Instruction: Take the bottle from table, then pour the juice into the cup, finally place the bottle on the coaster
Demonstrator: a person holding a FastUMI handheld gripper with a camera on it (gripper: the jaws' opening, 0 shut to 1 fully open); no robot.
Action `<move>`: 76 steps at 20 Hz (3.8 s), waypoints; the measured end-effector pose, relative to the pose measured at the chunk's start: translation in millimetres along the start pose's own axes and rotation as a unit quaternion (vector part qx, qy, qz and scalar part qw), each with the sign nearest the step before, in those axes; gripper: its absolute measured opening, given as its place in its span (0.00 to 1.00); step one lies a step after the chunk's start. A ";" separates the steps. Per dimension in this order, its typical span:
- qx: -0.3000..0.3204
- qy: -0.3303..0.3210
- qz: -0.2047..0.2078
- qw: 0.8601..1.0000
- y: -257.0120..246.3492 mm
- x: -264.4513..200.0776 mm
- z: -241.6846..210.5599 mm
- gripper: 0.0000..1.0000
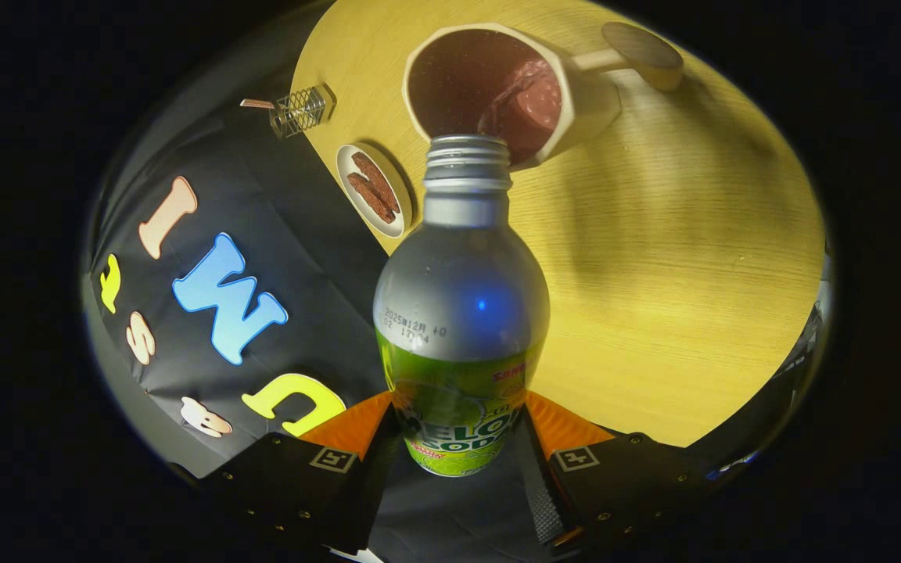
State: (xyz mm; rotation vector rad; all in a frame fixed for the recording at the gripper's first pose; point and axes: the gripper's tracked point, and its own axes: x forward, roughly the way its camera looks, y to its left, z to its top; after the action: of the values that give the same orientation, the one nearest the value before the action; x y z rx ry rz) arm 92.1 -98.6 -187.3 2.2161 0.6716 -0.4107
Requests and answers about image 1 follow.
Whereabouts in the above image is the wire mesh holder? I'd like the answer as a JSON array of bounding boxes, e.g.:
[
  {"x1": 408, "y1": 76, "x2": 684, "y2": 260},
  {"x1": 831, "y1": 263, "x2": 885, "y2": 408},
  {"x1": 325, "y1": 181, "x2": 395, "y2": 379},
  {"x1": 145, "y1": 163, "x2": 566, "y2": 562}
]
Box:
[{"x1": 269, "y1": 84, "x2": 337, "y2": 140}]

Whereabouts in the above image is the silver green juice bottle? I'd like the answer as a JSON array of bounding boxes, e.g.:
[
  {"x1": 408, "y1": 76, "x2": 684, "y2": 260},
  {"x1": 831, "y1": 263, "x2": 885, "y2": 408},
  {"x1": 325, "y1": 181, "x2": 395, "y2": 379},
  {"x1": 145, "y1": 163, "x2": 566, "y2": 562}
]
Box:
[{"x1": 373, "y1": 134, "x2": 551, "y2": 478}]

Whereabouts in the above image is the wooden table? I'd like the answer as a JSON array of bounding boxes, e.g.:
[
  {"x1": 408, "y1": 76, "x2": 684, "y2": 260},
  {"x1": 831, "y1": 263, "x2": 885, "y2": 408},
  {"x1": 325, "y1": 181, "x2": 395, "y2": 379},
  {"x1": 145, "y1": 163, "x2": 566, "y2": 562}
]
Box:
[{"x1": 290, "y1": 0, "x2": 827, "y2": 448}]

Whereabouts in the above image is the white round plate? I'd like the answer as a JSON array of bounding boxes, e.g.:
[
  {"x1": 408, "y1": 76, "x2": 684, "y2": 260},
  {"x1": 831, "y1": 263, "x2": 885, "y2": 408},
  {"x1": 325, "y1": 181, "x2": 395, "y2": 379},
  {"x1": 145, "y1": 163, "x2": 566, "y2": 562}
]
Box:
[{"x1": 336, "y1": 143, "x2": 414, "y2": 239}]

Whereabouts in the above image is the brown meat slice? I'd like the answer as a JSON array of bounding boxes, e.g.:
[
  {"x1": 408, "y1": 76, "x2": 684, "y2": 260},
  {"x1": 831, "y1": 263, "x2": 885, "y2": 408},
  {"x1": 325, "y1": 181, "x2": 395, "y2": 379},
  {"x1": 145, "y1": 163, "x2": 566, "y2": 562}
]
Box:
[
  {"x1": 351, "y1": 152, "x2": 400, "y2": 213},
  {"x1": 346, "y1": 172, "x2": 395, "y2": 224}
]

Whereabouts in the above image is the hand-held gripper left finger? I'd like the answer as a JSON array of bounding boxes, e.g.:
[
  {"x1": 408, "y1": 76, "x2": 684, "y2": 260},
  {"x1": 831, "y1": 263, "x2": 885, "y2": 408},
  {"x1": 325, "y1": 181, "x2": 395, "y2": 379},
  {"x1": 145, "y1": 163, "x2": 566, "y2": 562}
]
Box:
[{"x1": 200, "y1": 391, "x2": 403, "y2": 556}]

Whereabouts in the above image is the cream cup with wooden handle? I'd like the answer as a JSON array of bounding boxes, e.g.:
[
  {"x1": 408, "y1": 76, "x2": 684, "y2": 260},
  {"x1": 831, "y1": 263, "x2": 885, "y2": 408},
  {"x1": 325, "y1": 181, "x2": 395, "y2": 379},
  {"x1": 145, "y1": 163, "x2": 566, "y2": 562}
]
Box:
[{"x1": 402, "y1": 21, "x2": 684, "y2": 171}]

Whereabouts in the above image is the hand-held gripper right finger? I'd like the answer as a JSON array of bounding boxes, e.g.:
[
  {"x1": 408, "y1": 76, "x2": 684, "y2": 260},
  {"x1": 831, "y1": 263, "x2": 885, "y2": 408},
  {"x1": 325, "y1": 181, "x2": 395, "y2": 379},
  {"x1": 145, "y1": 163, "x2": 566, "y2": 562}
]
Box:
[{"x1": 515, "y1": 391, "x2": 721, "y2": 558}]

